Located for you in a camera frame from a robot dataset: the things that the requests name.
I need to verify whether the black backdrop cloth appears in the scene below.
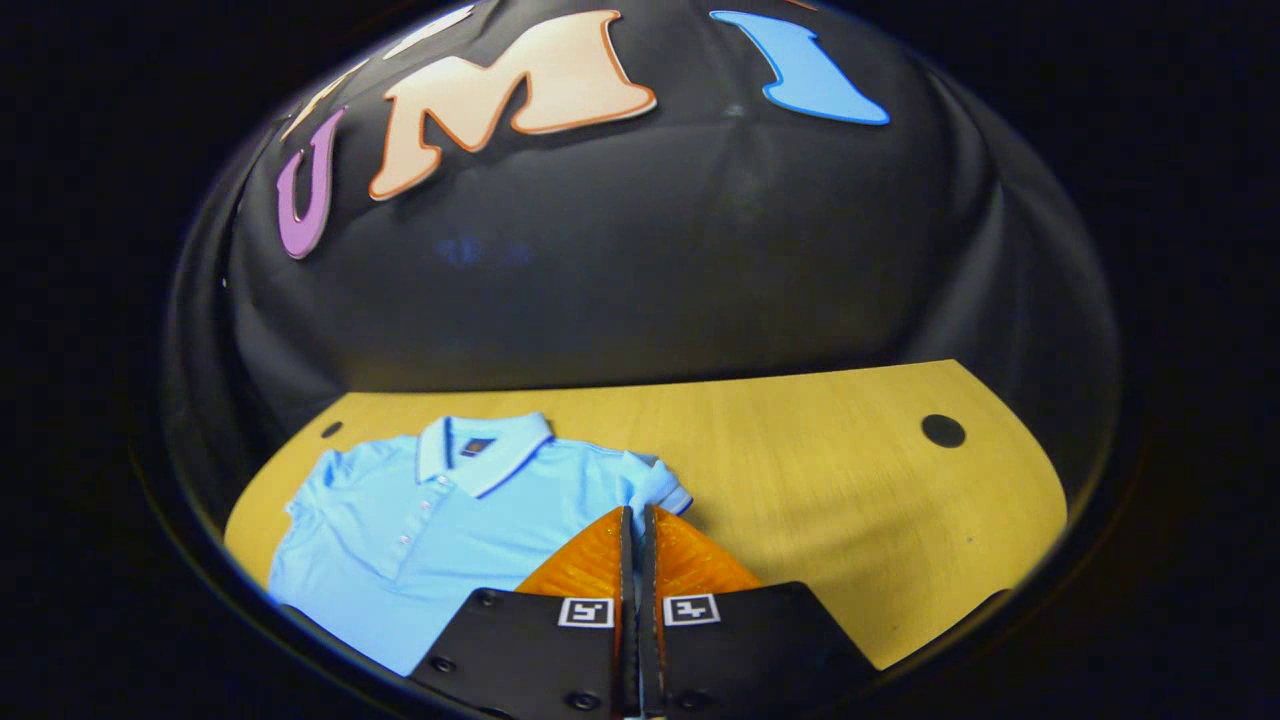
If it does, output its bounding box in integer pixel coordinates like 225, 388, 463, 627
165, 0, 1121, 501

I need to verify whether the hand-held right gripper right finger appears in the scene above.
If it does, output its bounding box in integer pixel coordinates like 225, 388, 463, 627
640, 503, 883, 720

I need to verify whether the light blue polo T-shirt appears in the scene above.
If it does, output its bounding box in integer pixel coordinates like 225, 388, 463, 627
265, 410, 694, 678

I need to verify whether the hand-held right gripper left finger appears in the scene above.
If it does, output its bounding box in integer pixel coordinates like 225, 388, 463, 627
408, 505, 638, 720

